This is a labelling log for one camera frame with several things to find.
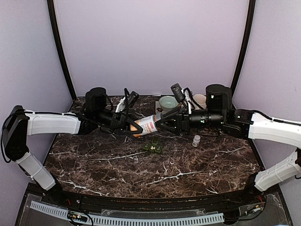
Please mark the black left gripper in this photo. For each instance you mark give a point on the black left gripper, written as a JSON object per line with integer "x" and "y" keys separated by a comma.
{"x": 118, "y": 123}

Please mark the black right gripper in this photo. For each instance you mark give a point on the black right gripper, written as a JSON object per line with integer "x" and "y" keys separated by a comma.
{"x": 184, "y": 123}

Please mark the orange grey-capped pill bottle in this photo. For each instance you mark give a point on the orange grey-capped pill bottle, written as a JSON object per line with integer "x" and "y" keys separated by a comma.
{"x": 148, "y": 124}

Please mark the green pill organizer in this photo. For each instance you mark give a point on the green pill organizer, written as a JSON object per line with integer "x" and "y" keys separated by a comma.
{"x": 155, "y": 142}

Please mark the small white pill bottle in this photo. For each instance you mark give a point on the small white pill bottle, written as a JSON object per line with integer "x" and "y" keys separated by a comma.
{"x": 196, "y": 141}

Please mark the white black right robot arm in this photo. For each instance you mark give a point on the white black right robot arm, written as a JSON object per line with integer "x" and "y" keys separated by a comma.
{"x": 244, "y": 124}

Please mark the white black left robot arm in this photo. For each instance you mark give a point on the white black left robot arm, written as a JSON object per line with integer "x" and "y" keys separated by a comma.
{"x": 97, "y": 112}

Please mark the plain teal ceramic bowl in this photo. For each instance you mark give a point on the plain teal ceramic bowl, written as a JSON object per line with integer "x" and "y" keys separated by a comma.
{"x": 168, "y": 103}

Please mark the floral square ceramic plate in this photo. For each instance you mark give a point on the floral square ceramic plate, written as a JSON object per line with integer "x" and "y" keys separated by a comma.
{"x": 159, "y": 109}

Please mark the cream floral ceramic mug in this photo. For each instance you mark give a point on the cream floral ceramic mug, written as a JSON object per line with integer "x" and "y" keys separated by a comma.
{"x": 200, "y": 99}

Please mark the left circuit board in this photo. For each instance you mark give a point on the left circuit board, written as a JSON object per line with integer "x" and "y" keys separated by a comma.
{"x": 77, "y": 217}

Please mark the circuit board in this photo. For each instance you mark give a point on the circuit board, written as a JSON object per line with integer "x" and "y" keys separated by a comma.
{"x": 77, "y": 217}
{"x": 254, "y": 209}

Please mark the right circuit board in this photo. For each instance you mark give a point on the right circuit board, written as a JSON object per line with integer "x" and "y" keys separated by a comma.
{"x": 254, "y": 209}

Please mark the white slotted cable duct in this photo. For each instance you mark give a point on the white slotted cable duct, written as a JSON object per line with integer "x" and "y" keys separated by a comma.
{"x": 134, "y": 218}

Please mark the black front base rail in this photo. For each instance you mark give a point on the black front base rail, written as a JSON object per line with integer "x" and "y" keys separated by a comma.
{"x": 233, "y": 205}

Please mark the black right corner post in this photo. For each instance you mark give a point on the black right corner post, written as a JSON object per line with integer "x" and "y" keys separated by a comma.
{"x": 244, "y": 45}

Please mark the black corner post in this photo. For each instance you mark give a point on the black corner post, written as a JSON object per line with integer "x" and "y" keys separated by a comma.
{"x": 244, "y": 45}
{"x": 59, "y": 49}

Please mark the black left corner post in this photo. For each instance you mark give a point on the black left corner post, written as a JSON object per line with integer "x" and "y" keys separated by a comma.
{"x": 59, "y": 49}

